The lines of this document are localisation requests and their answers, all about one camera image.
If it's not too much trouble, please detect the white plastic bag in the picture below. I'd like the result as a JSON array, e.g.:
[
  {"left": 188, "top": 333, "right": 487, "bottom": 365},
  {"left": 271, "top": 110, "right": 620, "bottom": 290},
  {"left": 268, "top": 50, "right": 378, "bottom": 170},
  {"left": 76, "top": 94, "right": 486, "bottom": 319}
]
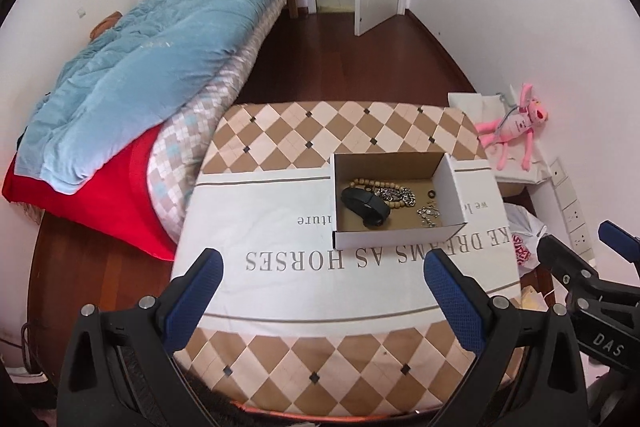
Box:
[{"left": 502, "top": 202, "right": 548, "bottom": 278}]

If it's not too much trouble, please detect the pink plush toy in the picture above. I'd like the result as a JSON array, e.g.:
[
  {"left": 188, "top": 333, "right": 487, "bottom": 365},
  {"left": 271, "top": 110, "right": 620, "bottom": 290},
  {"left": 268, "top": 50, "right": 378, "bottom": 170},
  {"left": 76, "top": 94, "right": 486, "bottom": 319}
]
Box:
[{"left": 474, "top": 83, "right": 551, "bottom": 172}]

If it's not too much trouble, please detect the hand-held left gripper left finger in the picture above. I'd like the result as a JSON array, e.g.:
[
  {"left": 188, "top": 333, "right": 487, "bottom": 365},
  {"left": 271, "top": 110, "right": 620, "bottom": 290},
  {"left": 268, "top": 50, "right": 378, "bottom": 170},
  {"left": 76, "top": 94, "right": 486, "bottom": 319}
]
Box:
[{"left": 57, "top": 248, "right": 224, "bottom": 427}]

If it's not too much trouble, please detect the wooden bead bracelet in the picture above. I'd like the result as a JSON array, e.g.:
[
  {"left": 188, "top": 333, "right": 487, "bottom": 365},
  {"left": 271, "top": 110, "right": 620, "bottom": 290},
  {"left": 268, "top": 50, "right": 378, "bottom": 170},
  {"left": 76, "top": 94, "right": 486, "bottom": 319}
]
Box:
[{"left": 348, "top": 177, "right": 407, "bottom": 210}]

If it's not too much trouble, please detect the checkered printed tablecloth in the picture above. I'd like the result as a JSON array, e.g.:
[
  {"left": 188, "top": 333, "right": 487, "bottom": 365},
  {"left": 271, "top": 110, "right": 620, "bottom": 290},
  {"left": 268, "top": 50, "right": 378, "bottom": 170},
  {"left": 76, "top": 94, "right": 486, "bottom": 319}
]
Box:
[{"left": 170, "top": 102, "right": 523, "bottom": 418}]

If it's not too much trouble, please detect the brown pillow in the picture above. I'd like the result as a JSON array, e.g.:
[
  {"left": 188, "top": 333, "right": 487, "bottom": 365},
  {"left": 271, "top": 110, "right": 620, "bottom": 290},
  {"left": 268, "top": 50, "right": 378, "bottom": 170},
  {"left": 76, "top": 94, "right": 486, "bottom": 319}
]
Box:
[{"left": 90, "top": 11, "right": 123, "bottom": 40}]

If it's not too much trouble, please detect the silver chain bracelet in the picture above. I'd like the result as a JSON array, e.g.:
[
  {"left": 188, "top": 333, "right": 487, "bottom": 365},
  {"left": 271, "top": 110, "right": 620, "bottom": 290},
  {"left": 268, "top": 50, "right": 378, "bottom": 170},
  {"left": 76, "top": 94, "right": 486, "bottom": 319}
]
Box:
[{"left": 372, "top": 187, "right": 417, "bottom": 208}]

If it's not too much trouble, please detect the cardboard box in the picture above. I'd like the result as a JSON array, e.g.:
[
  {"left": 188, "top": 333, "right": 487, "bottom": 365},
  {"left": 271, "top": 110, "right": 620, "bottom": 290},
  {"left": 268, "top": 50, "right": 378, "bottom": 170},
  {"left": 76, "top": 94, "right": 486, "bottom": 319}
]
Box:
[{"left": 332, "top": 152, "right": 470, "bottom": 251}]

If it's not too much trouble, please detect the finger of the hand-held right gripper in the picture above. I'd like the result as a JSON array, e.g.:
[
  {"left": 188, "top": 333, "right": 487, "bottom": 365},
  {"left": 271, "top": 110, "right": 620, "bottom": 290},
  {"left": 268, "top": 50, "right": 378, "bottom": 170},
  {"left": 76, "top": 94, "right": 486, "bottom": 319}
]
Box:
[
  {"left": 537, "top": 234, "right": 618, "bottom": 308},
  {"left": 598, "top": 220, "right": 640, "bottom": 288}
]

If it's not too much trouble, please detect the wall socket strip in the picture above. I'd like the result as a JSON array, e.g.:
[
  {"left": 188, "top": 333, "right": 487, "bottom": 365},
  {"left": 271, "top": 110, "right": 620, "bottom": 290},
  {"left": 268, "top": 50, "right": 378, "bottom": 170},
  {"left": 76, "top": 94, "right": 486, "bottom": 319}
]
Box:
[{"left": 549, "top": 157, "right": 598, "bottom": 265}]

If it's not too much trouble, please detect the red blanket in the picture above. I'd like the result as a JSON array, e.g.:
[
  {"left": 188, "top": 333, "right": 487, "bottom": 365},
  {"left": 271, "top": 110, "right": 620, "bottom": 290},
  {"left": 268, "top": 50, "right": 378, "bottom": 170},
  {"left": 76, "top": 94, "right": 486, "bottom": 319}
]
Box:
[{"left": 2, "top": 138, "right": 178, "bottom": 263}]

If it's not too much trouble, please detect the checkered bed mattress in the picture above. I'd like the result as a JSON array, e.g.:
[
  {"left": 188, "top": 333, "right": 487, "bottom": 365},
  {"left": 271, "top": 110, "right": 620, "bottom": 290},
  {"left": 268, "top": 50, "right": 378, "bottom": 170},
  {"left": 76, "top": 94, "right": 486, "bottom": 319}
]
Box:
[{"left": 147, "top": 0, "right": 303, "bottom": 245}]

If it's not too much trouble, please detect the thin silver necklace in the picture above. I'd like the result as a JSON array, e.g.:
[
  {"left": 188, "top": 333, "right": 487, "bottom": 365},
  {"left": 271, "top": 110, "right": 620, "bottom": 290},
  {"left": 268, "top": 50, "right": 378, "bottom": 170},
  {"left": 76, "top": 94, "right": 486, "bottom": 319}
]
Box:
[{"left": 417, "top": 203, "right": 442, "bottom": 228}]

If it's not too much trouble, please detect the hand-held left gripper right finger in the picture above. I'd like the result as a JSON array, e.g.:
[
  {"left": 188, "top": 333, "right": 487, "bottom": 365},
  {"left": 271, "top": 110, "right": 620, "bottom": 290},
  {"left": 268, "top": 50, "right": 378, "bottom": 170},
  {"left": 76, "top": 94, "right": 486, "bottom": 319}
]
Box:
[{"left": 423, "top": 249, "right": 587, "bottom": 427}]

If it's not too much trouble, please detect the black smart band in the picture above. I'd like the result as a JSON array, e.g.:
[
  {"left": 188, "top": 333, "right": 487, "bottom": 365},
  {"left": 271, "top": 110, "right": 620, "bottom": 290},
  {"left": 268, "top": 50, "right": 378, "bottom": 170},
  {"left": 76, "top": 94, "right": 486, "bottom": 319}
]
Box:
[{"left": 341, "top": 187, "right": 390, "bottom": 229}]

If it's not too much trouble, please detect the light blue quilt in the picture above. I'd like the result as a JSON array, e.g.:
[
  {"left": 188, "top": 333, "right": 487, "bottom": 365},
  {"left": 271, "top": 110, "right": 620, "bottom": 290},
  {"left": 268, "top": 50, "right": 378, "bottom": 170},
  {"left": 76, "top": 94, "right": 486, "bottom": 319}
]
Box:
[{"left": 15, "top": 0, "right": 308, "bottom": 195}]

